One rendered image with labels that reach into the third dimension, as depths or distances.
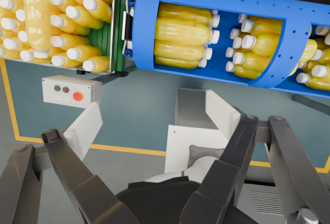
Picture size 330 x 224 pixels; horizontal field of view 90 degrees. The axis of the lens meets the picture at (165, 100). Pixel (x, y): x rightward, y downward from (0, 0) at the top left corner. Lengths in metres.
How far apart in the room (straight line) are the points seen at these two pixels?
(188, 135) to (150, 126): 1.15
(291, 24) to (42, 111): 2.34
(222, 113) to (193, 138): 0.66
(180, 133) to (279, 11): 0.57
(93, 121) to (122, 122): 1.80
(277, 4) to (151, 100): 1.46
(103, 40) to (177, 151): 0.65
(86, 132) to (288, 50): 0.52
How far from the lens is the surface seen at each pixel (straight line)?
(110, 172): 2.41
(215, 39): 0.56
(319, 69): 0.78
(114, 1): 0.81
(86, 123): 0.17
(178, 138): 0.81
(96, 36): 0.91
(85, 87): 0.73
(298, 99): 2.08
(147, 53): 0.52
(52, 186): 2.96
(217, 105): 0.18
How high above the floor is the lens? 1.72
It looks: 73 degrees down
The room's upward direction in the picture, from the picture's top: 167 degrees counter-clockwise
